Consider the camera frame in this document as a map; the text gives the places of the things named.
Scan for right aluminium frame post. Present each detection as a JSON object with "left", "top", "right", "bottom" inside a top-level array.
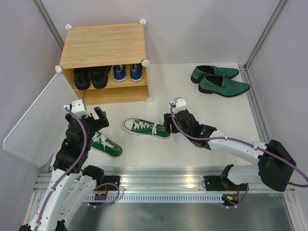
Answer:
[{"left": 243, "top": 0, "right": 289, "bottom": 71}]

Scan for green sneaker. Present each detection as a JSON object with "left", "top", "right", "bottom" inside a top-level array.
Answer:
[
  {"left": 91, "top": 132, "right": 123, "bottom": 158},
  {"left": 123, "top": 118, "right": 170, "bottom": 139}
]

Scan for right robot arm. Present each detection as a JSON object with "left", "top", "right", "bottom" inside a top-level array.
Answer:
[{"left": 163, "top": 110, "right": 296, "bottom": 192}]

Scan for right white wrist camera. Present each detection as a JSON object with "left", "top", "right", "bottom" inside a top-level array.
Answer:
[{"left": 169, "top": 97, "right": 187, "bottom": 114}]

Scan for white translucent cabinet door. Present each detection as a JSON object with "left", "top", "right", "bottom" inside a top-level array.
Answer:
[{"left": 3, "top": 74, "right": 77, "bottom": 167}]

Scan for wooden two-shelf shoe cabinet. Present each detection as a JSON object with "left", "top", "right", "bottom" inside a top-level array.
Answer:
[{"left": 55, "top": 19, "right": 152, "bottom": 104}]

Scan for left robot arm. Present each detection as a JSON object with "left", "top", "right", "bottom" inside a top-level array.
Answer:
[{"left": 19, "top": 105, "right": 109, "bottom": 231}]

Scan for aluminium frame post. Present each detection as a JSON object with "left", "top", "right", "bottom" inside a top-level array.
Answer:
[
  {"left": 243, "top": 0, "right": 289, "bottom": 71},
  {"left": 32, "top": 0, "right": 64, "bottom": 50}
]

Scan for blue sneaker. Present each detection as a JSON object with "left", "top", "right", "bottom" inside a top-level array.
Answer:
[
  {"left": 130, "top": 64, "right": 143, "bottom": 82},
  {"left": 113, "top": 64, "right": 126, "bottom": 82}
]

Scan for green loafer front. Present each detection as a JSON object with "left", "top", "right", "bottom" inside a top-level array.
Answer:
[{"left": 198, "top": 75, "right": 250, "bottom": 98}]

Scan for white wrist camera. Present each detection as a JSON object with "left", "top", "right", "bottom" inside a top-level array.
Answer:
[
  {"left": 63, "top": 99, "right": 90, "bottom": 118},
  {"left": 169, "top": 97, "right": 187, "bottom": 114}
]

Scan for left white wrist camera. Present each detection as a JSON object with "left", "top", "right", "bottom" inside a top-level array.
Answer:
[{"left": 63, "top": 99, "right": 90, "bottom": 118}]

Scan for green loafer rear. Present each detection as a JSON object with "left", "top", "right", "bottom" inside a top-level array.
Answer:
[{"left": 191, "top": 65, "right": 239, "bottom": 84}]

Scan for left aluminium frame post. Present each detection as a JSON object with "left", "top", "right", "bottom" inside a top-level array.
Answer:
[{"left": 32, "top": 0, "right": 64, "bottom": 50}]

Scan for black patent shoe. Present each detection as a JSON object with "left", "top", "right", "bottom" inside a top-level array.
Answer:
[
  {"left": 74, "top": 68, "right": 90, "bottom": 90},
  {"left": 90, "top": 65, "right": 111, "bottom": 89}
]

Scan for white slotted cable duct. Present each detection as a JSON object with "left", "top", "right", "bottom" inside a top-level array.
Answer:
[{"left": 85, "top": 193, "right": 224, "bottom": 204}]

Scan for green loafer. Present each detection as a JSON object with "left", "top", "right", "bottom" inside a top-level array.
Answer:
[
  {"left": 198, "top": 75, "right": 250, "bottom": 98},
  {"left": 191, "top": 65, "right": 239, "bottom": 84}
]

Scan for aluminium mounting rail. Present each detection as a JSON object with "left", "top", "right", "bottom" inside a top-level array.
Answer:
[{"left": 33, "top": 166, "right": 296, "bottom": 193}]

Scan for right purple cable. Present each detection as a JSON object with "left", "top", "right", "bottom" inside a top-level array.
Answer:
[{"left": 169, "top": 103, "right": 308, "bottom": 210}]

